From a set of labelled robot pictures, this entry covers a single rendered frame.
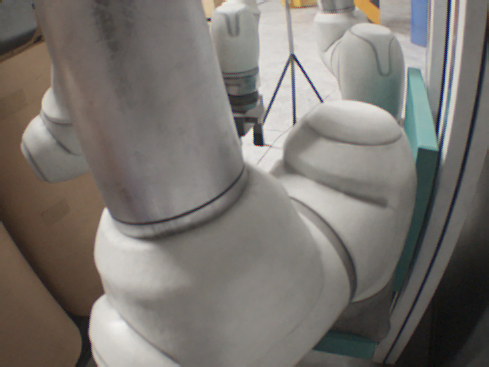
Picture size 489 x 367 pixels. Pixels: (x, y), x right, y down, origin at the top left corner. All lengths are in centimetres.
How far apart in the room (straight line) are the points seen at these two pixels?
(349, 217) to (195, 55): 19
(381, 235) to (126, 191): 23
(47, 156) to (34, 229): 58
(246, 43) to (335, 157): 48
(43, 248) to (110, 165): 88
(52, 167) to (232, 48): 45
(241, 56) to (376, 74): 29
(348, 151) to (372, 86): 47
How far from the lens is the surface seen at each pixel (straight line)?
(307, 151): 33
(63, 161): 46
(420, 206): 51
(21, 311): 98
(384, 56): 77
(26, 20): 95
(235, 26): 74
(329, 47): 94
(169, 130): 18
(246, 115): 81
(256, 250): 21
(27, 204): 97
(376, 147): 32
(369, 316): 49
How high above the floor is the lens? 115
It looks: 36 degrees down
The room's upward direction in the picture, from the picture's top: 8 degrees counter-clockwise
